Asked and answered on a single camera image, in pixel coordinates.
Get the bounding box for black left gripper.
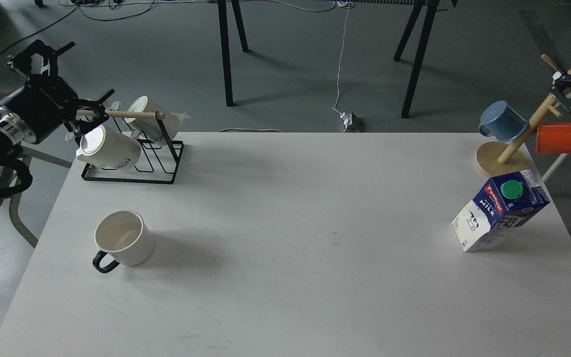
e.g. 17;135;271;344
0;39;115;144

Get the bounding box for blue white milk carton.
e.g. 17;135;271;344
452;169;549;252

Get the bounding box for white mug with black handle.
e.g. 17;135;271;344
92;210;156;274

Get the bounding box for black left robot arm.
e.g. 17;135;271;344
0;39;114;198

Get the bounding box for orange mug on tree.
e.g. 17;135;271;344
536;122;571;155

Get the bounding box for white mug on rack front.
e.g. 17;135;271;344
75;125;141;171

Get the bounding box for white mug on rack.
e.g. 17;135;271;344
75;125;141;171
125;96;181;147

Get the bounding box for blue mug on tree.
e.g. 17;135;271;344
478;100;528;143

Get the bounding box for wooden mug tree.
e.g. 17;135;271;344
474;54;571;177

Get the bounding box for white mug on rack rear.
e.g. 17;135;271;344
125;96;181;147

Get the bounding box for black table legs right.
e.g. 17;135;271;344
394;0;440;119

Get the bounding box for black table legs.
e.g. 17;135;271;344
208;0;250;107
394;0;440;119

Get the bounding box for black table legs left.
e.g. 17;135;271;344
208;0;250;107

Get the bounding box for grey power adapter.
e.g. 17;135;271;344
340;112;363;133

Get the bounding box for black floor cable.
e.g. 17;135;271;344
0;0;157;70

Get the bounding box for black wire mug rack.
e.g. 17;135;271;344
81;102;184;184

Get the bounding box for white power cable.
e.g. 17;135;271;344
246;0;354;116

